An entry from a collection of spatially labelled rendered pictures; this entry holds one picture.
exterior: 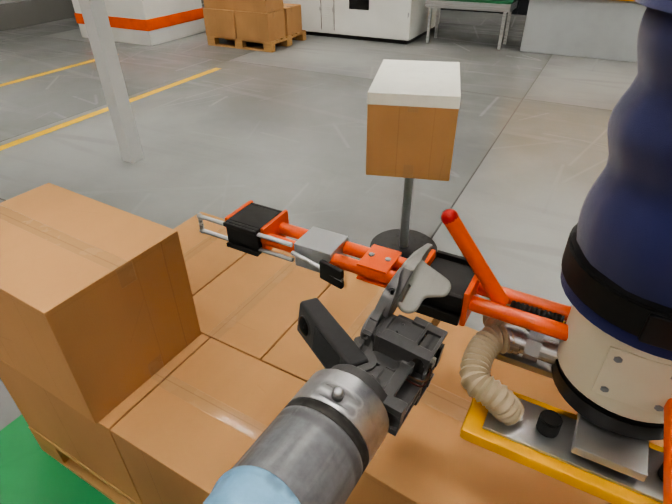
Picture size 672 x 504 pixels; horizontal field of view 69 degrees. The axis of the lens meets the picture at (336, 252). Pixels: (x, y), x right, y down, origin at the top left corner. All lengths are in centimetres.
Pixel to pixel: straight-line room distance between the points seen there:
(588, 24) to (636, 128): 746
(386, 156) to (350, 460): 201
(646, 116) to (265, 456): 44
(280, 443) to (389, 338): 17
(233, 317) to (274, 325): 15
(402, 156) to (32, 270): 159
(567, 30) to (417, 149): 585
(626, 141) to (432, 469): 55
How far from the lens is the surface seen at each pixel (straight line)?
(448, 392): 94
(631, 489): 73
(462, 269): 75
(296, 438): 42
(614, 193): 57
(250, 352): 158
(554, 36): 804
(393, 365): 52
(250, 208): 88
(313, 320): 55
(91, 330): 136
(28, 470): 226
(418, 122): 228
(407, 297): 55
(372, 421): 45
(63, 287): 133
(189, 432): 143
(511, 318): 70
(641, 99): 54
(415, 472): 84
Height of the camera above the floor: 167
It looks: 35 degrees down
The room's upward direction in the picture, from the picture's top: 1 degrees counter-clockwise
